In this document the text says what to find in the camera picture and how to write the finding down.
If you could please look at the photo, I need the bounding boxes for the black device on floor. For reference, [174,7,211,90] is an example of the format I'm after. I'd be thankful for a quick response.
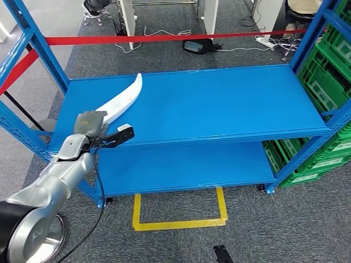
[183,38,223,55]

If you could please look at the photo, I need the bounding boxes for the blue metal shelf rack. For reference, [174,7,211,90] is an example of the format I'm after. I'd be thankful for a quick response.
[0,0,351,208]

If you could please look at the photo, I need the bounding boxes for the white power strip by desks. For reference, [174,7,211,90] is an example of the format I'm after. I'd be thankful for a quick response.
[255,35,276,49]

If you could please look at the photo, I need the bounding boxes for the person on stool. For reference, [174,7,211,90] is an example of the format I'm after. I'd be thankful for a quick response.
[282,0,324,39]

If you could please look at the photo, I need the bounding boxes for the office chair base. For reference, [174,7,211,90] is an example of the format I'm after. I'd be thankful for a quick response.
[82,0,112,26]

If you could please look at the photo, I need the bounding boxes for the dark robot foot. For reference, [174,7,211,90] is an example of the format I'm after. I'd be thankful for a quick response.
[213,244,233,263]

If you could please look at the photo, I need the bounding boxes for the white looped floor cable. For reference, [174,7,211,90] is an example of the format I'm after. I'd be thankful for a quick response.
[115,26,192,54]

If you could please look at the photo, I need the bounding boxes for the chrome round stanchion base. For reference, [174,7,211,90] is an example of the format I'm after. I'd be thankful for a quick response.
[26,214,67,263]

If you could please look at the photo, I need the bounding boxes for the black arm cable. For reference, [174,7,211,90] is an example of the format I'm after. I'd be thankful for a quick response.
[56,141,116,263]

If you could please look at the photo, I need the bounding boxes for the black stanchion with grey base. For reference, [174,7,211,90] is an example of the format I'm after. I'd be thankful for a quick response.
[3,91,57,134]

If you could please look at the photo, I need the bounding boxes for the white desk leg panel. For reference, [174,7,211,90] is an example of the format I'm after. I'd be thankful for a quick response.
[119,0,137,50]
[252,0,285,33]
[203,0,220,41]

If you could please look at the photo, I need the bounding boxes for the black stool with chrome base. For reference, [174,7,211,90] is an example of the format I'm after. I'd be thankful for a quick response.
[274,9,316,62]

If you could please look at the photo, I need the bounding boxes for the green plastic crate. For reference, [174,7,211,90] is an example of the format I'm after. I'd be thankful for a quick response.
[315,0,351,77]
[297,49,351,122]
[279,161,351,188]
[263,123,351,175]

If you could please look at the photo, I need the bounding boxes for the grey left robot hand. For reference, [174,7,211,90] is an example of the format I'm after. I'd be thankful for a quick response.
[73,110,109,139]

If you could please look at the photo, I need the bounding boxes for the white curved plastic part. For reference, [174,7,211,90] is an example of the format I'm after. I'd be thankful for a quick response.
[96,72,143,126]

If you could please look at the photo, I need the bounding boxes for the white cable by black device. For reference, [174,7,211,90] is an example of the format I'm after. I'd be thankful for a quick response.
[217,46,265,53]

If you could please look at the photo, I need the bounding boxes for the long red barrier belt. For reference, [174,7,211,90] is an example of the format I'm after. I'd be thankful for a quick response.
[45,28,328,47]

